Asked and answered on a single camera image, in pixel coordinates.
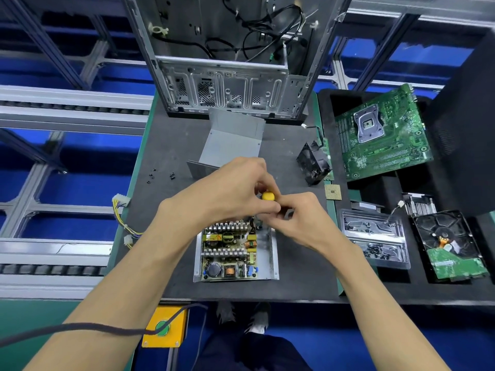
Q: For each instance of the person's left hand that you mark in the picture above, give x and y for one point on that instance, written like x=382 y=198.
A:
x=216 y=197

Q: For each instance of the person's right hand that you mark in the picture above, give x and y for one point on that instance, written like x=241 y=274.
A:
x=305 y=220

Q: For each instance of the power supply metal base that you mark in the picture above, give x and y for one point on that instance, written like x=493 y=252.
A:
x=267 y=262

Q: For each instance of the small black screws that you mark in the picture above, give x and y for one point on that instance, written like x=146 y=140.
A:
x=162 y=175

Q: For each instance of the person's left forearm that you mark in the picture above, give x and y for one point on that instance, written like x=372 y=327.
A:
x=108 y=305

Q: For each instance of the person's right forearm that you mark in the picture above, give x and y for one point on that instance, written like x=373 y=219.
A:
x=390 y=313

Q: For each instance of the grey power supply cover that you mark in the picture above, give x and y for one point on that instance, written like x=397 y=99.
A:
x=232 y=135

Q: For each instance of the person's right shoe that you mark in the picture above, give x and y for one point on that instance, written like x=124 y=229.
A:
x=258 y=319

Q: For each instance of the person's shoe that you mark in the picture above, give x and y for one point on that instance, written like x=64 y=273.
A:
x=258 y=319
x=226 y=313

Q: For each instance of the person's left shoe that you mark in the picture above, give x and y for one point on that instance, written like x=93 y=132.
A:
x=226 y=313

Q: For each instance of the person's dark trousers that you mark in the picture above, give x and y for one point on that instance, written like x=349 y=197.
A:
x=247 y=353

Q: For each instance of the small square processor chip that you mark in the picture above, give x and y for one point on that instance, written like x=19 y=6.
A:
x=333 y=192

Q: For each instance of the black foam work mat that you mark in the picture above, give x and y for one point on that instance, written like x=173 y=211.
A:
x=302 y=274

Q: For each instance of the black cooling fan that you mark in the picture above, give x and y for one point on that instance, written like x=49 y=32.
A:
x=312 y=164

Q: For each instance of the clear plastic screw tray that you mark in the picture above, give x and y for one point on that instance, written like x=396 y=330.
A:
x=375 y=239

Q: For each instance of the silver computer tower chassis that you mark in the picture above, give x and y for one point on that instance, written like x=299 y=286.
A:
x=224 y=92

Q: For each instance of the silver heatsink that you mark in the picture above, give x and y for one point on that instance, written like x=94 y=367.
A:
x=419 y=204

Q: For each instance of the green motherboard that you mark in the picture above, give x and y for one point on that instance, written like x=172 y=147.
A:
x=387 y=139

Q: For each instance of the yellow button box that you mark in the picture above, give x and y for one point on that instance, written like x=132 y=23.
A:
x=164 y=327

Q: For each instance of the black hard disk drive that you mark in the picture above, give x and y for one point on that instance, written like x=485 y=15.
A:
x=448 y=243

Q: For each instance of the black foam parts tray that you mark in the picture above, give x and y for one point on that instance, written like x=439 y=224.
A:
x=464 y=112

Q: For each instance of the aluminium conveyor frame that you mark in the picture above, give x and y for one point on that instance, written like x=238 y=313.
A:
x=69 y=104

